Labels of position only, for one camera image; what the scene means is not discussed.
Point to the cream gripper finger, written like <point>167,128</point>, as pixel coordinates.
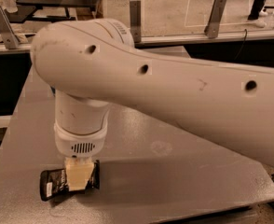
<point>78,175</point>

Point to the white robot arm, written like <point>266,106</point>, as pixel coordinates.
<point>93,64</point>

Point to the person in khaki trousers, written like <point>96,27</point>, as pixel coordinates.
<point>92,9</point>

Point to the black office desk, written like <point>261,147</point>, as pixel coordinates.
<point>40,4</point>

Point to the black rxbar chocolate wrapper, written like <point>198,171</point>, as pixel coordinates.
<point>53,183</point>

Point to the middle metal bracket post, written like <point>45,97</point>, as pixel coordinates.
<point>135,20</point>

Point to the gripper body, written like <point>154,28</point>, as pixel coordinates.
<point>81,144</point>

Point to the left metal bracket post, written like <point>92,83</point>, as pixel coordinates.
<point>6,32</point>

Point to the right metal bracket post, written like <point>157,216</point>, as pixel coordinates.
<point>212,28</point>

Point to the metal barrier rail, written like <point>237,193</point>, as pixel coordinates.
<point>244,36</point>

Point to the metal bracket post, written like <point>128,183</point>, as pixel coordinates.
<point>135,20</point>
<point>6,32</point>
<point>212,28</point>

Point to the plastic water bottle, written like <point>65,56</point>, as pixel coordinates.
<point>10,6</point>

